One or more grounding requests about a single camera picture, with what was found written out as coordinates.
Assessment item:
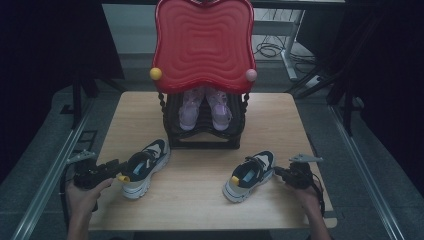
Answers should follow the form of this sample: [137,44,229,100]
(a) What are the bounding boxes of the person's right hand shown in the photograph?
[289,184,323,214]

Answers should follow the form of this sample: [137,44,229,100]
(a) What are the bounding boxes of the dark curtain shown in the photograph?
[0,0,126,186]
[296,0,424,201]

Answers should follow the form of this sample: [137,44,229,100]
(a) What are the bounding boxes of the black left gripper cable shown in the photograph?
[59,165,73,228]

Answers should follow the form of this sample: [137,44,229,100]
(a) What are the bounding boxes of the black metal stand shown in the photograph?
[284,13,365,137]
[59,64,128,130]

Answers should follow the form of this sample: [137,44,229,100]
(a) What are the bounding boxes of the navy and cream sneaker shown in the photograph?
[117,138,172,200]
[222,150,276,204]

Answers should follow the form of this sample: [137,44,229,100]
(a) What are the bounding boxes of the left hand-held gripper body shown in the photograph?
[66,149,111,190]

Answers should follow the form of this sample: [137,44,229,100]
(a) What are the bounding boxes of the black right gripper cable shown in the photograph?
[311,173,327,218]

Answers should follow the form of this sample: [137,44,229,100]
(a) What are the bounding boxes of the white power strip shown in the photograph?
[304,74,327,90]

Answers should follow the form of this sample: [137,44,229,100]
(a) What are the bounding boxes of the red and black shoe rack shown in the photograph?
[149,0,258,150]

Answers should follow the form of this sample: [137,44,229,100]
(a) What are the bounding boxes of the white desk frame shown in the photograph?
[252,9,307,82]

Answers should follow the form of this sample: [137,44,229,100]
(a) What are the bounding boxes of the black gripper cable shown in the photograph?
[59,165,73,228]
[311,173,327,218]

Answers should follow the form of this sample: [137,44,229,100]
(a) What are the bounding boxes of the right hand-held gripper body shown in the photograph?
[283,153,324,190]

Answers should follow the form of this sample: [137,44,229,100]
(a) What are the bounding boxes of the purple sandal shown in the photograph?
[178,87,205,132]
[204,87,233,132]

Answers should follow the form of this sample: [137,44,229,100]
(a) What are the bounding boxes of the black floor cables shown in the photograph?
[254,33,317,67]

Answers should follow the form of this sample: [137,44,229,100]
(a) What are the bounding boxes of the person's left hand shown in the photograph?
[65,178,114,216]

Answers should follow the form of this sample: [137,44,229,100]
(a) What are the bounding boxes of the aluminium rail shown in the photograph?
[328,99,407,240]
[10,99,97,240]

